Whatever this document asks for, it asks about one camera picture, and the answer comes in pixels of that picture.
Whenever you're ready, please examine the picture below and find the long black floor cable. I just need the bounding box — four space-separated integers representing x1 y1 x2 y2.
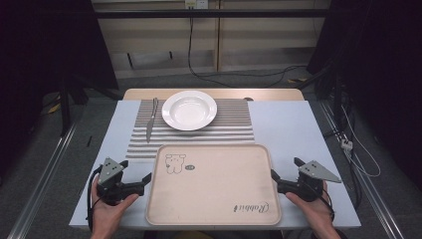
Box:
187 16 308 90

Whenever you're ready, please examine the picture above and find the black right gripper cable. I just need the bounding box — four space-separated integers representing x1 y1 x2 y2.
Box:
325 193 336 223

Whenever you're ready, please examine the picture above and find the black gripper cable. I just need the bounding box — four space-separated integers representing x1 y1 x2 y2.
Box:
86 164 104 233
325 193 336 223

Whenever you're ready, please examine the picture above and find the person's right hand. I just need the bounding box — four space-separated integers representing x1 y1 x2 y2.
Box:
286 181 334 233

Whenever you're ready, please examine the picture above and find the white cable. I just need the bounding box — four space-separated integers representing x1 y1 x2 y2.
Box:
340 105 382 178

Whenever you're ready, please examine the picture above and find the person's left hand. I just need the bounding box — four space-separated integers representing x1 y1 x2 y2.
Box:
91 177 140 233

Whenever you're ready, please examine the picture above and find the black curtain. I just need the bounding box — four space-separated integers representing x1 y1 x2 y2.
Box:
0 0 119 173
307 0 422 187

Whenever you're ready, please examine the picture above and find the white wall outlet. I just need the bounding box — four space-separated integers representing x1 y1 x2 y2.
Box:
184 0 210 10

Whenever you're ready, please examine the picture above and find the beige rectangular tray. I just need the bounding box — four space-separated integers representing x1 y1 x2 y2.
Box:
145 143 283 227

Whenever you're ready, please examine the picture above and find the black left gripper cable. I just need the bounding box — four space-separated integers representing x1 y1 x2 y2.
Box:
86 164 104 233

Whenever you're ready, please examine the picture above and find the wooden table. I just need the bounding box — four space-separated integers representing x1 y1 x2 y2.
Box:
122 88 306 102

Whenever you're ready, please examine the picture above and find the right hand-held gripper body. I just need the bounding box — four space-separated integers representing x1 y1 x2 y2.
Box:
278 160 342 202

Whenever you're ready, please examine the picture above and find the black horizontal bar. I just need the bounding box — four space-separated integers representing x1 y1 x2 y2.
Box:
94 8 330 20

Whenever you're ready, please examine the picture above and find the black metal stand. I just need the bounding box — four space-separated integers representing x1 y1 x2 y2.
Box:
59 74 88 137

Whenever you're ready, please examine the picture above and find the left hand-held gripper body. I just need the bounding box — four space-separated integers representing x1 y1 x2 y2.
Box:
96 157 145 206

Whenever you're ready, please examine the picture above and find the metal floor rail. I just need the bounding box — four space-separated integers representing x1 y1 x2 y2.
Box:
318 99 406 239
7 121 80 239

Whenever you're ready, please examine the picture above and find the white round plate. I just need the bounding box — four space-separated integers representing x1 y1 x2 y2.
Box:
161 90 218 131

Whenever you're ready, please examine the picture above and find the grey striped placemat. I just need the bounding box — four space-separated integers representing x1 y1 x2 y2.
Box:
124 98 256 159

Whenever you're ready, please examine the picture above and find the silver table knife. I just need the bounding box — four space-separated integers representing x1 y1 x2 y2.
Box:
145 97 159 143

